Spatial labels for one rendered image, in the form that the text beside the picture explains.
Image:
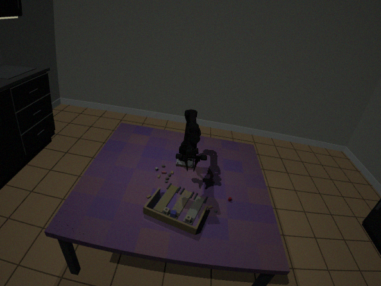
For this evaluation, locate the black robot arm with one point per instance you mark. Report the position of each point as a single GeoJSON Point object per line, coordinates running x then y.
{"type": "Point", "coordinates": [192, 134]}

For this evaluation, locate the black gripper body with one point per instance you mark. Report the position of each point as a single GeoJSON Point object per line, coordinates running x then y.
{"type": "Point", "coordinates": [181, 156]}

